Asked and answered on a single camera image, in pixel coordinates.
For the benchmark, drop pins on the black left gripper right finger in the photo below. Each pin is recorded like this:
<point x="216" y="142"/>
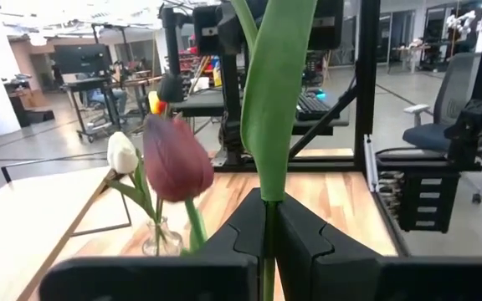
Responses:
<point x="350" y="276"/>

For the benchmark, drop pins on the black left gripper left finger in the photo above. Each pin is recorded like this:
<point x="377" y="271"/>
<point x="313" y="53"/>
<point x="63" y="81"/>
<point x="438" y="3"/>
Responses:
<point x="161" y="280"/>

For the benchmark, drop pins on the orange artificial tulip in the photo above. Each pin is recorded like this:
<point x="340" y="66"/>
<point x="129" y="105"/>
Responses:
<point x="156" y="102"/>

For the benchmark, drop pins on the maroon artificial tulip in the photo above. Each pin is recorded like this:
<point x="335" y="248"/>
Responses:
<point x="176" y="159"/>

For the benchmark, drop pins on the white artificial tulip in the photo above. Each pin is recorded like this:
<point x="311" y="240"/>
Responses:
<point x="121" y="152"/>

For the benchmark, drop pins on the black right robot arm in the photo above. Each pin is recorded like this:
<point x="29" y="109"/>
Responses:
<point x="232" y="108"/>

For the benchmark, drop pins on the wooden shelf with black legs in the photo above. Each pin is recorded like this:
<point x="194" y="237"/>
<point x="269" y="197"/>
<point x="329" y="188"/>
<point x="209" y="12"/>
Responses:
<point x="23" y="217"/>

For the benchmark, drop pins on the ribbed clear glass vase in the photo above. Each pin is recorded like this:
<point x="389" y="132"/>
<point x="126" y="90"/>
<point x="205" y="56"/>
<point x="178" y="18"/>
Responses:
<point x="170" y="242"/>

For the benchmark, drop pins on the black pole on desk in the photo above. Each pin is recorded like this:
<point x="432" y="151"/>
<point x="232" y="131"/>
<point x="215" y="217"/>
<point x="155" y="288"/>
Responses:
<point x="170" y="42"/>

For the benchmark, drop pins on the dark grey desk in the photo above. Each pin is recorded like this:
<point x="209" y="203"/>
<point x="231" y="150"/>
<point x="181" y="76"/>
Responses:
<point x="207" y="102"/>

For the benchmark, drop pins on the black box with white slots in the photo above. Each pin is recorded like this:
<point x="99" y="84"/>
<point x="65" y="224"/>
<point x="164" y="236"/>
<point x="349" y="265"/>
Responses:
<point x="408" y="200"/>

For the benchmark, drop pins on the black background monitor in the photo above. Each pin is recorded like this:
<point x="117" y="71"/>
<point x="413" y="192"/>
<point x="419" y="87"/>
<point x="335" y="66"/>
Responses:
<point x="82" y="58"/>

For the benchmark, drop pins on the backlit black keyboard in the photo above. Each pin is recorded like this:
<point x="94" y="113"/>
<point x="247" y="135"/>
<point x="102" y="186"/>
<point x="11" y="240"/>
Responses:
<point x="314" y="108"/>

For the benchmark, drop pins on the black background cart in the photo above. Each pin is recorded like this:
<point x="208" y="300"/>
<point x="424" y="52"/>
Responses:
<point x="84" y="83"/>

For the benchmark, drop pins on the grey office chair blue seat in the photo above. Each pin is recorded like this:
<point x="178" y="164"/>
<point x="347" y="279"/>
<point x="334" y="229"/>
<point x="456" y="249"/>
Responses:
<point x="454" y="92"/>

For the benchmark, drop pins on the black aluminium table frame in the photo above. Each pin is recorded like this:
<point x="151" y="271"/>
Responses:
<point x="366" y="83"/>

